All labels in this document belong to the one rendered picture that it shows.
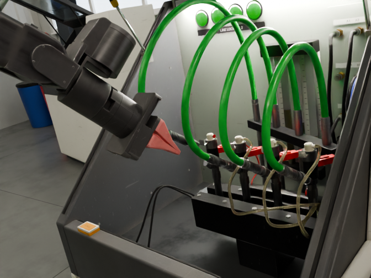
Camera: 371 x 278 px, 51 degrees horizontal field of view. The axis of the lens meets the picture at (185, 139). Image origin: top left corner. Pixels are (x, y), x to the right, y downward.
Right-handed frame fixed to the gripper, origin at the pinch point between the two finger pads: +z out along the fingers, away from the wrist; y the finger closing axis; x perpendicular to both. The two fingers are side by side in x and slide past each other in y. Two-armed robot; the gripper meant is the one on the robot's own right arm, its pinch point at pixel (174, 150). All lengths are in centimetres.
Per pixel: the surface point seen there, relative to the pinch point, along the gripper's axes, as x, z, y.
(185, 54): 53, 20, 38
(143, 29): 294, 85, 138
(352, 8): 2, 25, 49
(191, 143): 6.9, 6.8, 4.2
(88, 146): 335, 110, 16
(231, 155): -0.5, 10.6, 4.7
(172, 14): 15.5, -5.6, 25.8
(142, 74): 13.7, -5.5, 11.5
